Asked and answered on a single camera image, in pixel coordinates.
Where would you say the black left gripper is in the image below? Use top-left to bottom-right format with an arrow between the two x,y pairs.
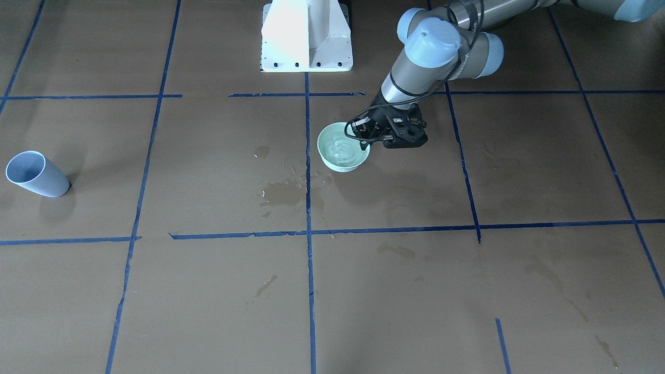
349,103 -> 428,151

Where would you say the mint green bowl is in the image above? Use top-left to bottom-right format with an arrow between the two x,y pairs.
317,122 -> 370,172

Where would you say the light blue plastic cup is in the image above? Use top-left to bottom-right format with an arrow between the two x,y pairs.
5,151 -> 70,198

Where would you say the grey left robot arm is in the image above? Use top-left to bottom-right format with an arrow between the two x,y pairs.
342,1 -> 555,151

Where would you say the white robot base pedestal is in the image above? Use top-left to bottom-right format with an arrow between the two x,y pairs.
260,1 -> 354,73

